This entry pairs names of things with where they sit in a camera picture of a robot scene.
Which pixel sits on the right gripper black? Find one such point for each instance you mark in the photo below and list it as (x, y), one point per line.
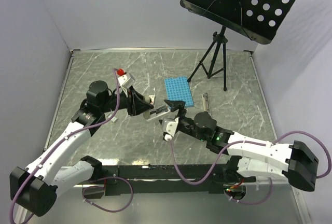
(176, 104)

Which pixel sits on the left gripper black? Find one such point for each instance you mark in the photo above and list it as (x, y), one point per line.
(136, 104)

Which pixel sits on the black beige stapler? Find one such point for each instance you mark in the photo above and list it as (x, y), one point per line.
(205, 102)

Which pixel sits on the grey staple strips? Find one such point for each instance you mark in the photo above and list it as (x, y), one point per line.
(112, 119)

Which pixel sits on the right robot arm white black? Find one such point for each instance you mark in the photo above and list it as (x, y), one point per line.
(295, 162)

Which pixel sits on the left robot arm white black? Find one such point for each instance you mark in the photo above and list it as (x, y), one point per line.
(37, 186)

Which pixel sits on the small staple box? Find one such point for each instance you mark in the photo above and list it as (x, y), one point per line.
(151, 99)

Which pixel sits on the blue studded building plate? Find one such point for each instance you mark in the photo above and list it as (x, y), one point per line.
(178, 90)

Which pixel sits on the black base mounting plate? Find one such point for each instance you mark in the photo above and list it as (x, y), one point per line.
(164, 179)

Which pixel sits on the black perforated music stand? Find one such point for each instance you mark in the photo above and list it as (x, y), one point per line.
(257, 20)

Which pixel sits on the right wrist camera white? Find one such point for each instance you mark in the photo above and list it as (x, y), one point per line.
(169, 128)

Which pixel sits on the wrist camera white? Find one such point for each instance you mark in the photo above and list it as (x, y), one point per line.
(125, 79)
(169, 128)

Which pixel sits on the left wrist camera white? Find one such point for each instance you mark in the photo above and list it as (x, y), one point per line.
(125, 79)

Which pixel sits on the aluminium frame rail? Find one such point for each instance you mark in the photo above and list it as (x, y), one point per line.
(285, 205)

